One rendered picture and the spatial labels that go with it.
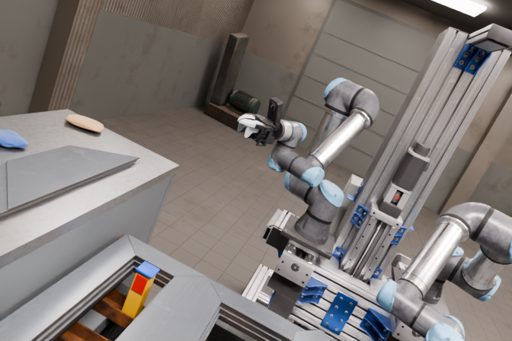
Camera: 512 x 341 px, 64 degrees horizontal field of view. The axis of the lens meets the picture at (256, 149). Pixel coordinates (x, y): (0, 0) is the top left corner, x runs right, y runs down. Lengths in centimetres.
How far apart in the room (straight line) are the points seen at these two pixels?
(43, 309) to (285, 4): 789
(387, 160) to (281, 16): 697
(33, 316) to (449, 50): 166
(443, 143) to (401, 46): 657
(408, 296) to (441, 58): 100
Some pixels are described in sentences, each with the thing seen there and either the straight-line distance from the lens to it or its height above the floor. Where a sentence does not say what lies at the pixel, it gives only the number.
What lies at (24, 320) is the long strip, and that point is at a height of 87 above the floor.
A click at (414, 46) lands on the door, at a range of 837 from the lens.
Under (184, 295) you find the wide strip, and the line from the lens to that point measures 142.
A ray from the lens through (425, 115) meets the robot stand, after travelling 185.
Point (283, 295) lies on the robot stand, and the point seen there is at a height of 81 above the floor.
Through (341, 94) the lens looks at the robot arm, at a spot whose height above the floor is 163.
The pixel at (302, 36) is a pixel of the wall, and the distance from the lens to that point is 850.
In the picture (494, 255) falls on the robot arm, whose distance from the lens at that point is 145.
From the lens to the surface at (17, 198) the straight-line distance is 126.
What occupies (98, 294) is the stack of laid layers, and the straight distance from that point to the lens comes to 138.
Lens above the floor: 171
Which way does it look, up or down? 14 degrees down
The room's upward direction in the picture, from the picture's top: 24 degrees clockwise
